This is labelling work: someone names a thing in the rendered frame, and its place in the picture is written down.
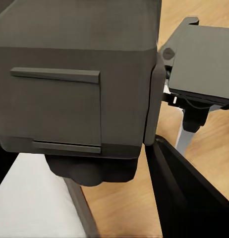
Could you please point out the digital camera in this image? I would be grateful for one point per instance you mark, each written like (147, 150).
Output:
(81, 81)

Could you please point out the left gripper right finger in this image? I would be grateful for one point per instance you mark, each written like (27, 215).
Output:
(189, 206)

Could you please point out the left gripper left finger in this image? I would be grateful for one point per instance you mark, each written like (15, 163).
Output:
(6, 161)

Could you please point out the bed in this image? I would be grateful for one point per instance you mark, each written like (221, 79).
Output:
(35, 203)

